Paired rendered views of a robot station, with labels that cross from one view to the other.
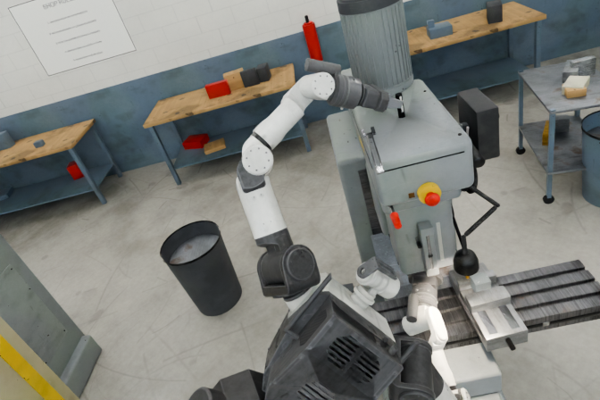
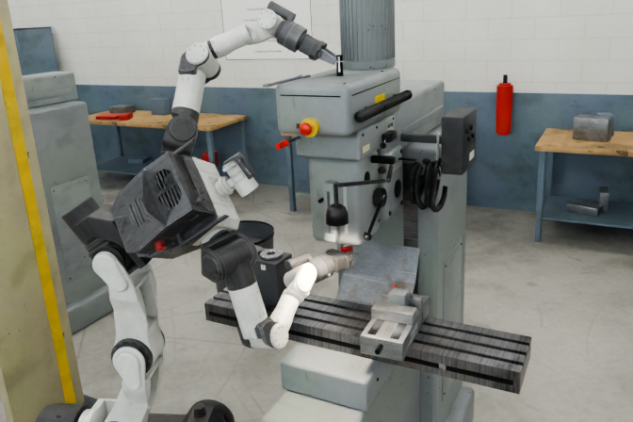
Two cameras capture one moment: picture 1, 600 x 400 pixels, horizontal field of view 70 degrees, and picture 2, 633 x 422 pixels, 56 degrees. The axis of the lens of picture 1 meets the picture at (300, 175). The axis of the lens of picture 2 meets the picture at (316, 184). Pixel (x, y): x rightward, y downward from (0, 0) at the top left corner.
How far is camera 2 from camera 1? 131 cm
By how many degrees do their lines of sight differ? 24
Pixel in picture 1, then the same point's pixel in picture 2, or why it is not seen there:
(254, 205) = (180, 84)
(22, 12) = not seen: outside the picture
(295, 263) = (178, 126)
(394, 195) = (285, 121)
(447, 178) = (327, 119)
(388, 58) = (361, 34)
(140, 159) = (273, 175)
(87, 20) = not seen: hidden behind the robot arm
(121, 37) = not seen: hidden behind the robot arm
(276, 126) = (223, 38)
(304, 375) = (136, 191)
